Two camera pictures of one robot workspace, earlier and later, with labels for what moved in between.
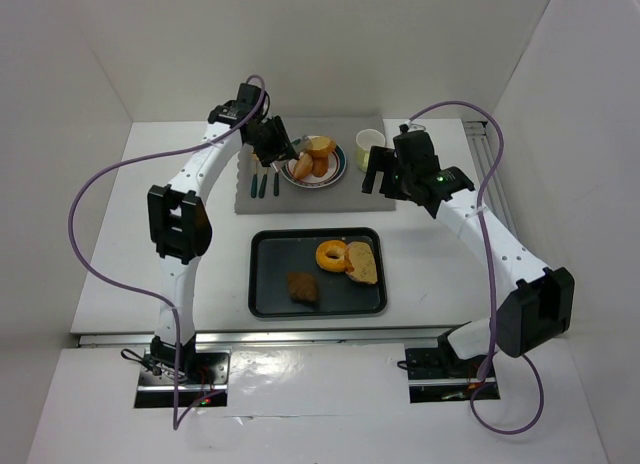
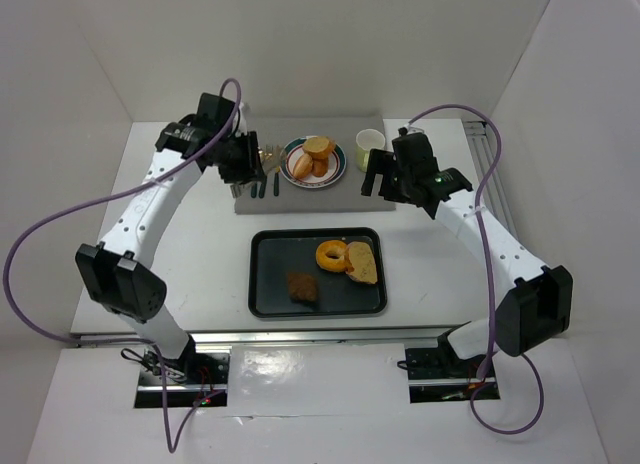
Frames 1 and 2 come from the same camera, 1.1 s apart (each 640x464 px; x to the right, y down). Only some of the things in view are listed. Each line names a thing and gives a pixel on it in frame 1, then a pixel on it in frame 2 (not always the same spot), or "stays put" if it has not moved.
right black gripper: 382,163 stays put
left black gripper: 273,145 → 252,157
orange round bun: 303,166 stays put
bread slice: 321,146 stays put
